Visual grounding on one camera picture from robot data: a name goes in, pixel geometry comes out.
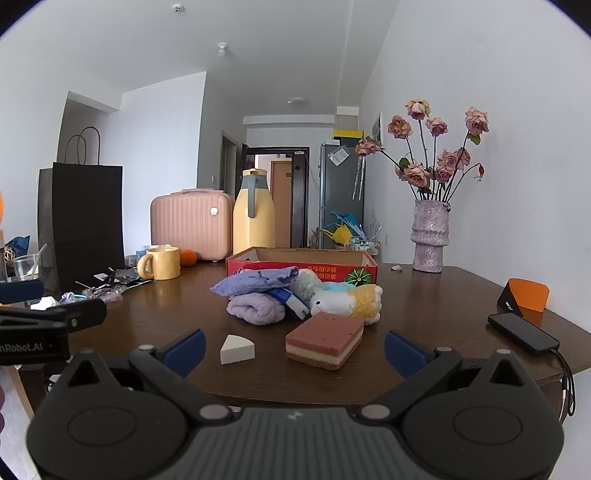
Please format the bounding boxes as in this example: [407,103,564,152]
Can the yellow plush toy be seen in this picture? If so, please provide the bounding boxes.
[346,284,384,326]

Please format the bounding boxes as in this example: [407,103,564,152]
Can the grey refrigerator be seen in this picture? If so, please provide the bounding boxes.
[320,142,365,250]

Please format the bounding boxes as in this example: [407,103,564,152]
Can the pale teal fluffy plush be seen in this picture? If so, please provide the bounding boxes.
[288,269,357,301]

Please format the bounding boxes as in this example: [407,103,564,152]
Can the white wedge sponge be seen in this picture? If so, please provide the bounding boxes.
[220,335,256,365]

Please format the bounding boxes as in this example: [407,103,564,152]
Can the cluttered wire storage rack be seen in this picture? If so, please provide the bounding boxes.
[318,210,384,254]

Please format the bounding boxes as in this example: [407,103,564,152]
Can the clear plastic wrappers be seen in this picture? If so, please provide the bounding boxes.
[60,279,127,305]

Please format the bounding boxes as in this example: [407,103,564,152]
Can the pink suitcase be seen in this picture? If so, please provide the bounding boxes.
[150,188,235,264]

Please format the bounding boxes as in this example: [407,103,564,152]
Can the yellow mug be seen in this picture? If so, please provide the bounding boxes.
[137,247,182,281]

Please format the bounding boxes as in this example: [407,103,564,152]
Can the white plush llama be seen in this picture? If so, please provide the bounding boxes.
[308,288,356,317]

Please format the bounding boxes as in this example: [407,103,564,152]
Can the wooden door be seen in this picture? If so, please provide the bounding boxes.
[271,161,293,248]

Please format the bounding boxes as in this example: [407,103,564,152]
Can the dried pink roses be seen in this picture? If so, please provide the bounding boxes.
[355,98,490,204]

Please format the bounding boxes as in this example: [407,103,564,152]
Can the yellow thermos jug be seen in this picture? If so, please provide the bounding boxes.
[232,168,276,252]

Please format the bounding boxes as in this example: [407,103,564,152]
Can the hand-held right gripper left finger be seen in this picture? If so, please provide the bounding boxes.
[55,329,236,422]

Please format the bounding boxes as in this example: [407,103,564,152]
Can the black cable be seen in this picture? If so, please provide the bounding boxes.
[551,348,577,418]

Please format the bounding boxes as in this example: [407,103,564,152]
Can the blue bag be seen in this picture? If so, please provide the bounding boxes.
[4,235,31,259]

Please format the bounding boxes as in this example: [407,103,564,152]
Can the red cardboard box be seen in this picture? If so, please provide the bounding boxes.
[225,246,379,284]

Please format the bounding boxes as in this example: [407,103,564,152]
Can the clear glass cup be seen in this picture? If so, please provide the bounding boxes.
[14,251,44,282]

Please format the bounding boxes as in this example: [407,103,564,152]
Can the periwinkle knit cloth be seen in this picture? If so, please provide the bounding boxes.
[210,267,301,296]

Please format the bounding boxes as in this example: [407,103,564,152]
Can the black paper bag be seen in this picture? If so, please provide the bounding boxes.
[38,127,125,294]

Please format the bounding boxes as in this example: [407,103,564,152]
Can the black power bank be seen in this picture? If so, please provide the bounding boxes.
[488,313,561,356]

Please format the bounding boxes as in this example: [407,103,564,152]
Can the lilac ceramic vase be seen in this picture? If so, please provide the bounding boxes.
[411,199,451,273]

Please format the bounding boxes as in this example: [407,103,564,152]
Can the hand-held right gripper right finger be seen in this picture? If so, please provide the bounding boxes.
[358,330,525,422]

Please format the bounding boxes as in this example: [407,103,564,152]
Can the lilac fluffy towel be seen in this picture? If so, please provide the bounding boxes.
[226,292,289,327]

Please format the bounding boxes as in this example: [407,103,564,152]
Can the orange black stand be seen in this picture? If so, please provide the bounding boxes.
[497,278,550,318]

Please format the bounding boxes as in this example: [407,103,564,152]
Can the pink layered sponge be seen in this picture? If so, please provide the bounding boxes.
[285,315,365,371]

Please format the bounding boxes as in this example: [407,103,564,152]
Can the blue white packet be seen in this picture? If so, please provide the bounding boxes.
[267,286,311,320]

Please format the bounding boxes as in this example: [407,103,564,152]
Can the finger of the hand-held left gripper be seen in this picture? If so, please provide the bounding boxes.
[0,299,108,332]
[0,281,45,305]

